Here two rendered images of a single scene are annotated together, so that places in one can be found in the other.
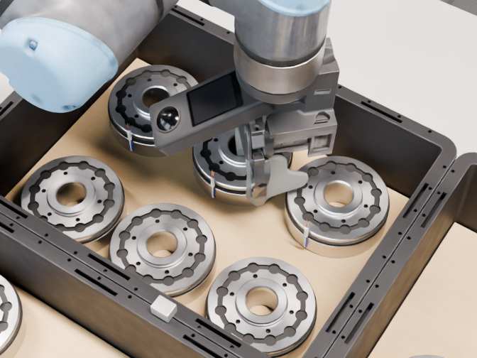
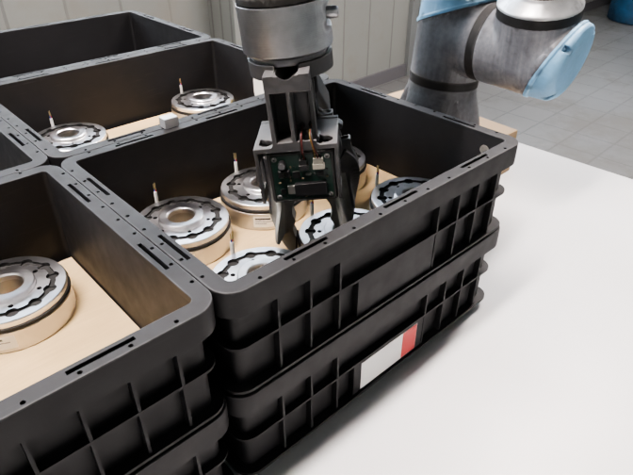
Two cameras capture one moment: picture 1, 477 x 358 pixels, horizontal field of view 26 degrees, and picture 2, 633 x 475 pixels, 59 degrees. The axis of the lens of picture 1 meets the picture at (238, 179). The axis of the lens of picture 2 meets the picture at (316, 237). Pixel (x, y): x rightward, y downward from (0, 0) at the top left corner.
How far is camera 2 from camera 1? 1.02 m
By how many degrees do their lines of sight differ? 70
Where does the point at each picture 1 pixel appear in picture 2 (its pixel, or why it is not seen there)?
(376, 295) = (93, 204)
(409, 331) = (107, 323)
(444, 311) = not seen: hidden behind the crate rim
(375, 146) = (300, 293)
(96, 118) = not seen: hidden behind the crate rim
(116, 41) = not seen: outside the picture
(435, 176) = (193, 267)
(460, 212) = (202, 384)
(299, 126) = (263, 133)
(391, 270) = (110, 217)
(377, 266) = (121, 210)
